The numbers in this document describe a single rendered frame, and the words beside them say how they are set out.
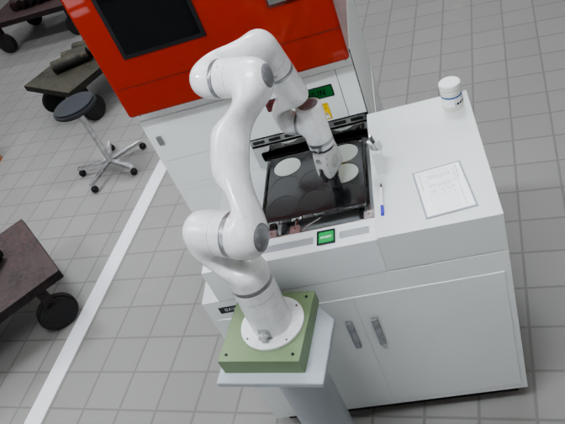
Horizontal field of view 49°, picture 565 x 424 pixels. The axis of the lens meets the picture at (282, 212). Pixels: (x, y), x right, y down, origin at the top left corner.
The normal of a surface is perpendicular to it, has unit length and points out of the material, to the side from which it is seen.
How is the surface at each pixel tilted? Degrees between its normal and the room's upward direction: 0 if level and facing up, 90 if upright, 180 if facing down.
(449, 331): 90
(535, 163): 0
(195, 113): 90
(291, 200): 0
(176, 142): 90
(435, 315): 90
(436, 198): 0
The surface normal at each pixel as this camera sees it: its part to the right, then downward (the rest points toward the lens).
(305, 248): -0.32, -0.71
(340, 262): -0.05, 0.68
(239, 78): -0.55, 0.07
